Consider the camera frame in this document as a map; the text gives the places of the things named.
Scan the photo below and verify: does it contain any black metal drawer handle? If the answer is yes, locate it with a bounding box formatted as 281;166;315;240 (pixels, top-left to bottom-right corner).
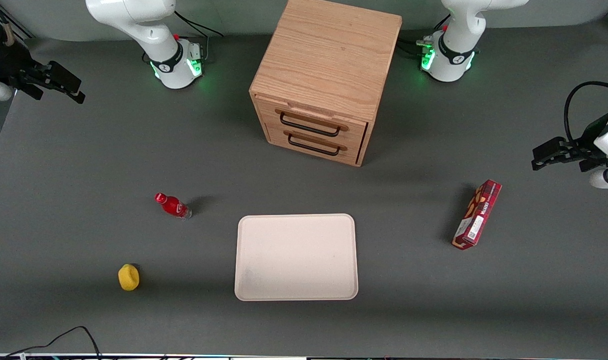
287;132;341;157
279;111;342;138

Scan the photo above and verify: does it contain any wooden drawer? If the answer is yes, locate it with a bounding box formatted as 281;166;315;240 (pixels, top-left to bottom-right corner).
265;123;364;166
254;94;368;144

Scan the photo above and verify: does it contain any black right base cable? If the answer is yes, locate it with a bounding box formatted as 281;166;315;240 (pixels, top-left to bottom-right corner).
174;10;224;65

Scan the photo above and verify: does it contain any red snack box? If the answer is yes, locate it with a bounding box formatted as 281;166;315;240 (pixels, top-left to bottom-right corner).
451;179;502;251

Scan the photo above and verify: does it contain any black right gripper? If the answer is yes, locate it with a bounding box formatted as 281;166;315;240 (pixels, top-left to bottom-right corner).
10;60;86;105

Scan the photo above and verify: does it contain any black floor cable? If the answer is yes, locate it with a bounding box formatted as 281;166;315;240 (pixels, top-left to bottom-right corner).
0;326;102;360

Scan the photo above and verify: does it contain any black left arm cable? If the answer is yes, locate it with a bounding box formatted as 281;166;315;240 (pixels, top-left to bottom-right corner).
563;81;608;143

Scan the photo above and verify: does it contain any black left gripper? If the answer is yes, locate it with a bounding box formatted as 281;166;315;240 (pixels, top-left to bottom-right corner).
531;136;608;174

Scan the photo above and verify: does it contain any black left base cable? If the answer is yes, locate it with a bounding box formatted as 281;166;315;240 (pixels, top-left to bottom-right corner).
396;14;452;57

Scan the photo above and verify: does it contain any red plastic bottle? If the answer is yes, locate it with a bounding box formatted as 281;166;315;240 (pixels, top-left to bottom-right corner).
155;192;193;220

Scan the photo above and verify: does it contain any wooden drawer cabinet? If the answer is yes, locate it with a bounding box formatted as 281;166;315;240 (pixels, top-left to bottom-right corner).
249;0;403;168

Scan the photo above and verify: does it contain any aluminium frame rail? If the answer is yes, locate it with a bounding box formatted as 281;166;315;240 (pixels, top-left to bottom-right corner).
0;0;35;42

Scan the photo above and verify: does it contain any yellow lemon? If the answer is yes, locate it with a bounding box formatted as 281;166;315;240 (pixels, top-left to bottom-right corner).
118;263;140;292

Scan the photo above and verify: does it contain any beige rectangular tray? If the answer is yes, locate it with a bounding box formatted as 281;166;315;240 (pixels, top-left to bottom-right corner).
234;213;359;302

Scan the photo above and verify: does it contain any black base cable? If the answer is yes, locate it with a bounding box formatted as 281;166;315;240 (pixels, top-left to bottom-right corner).
174;10;224;65
396;14;452;57

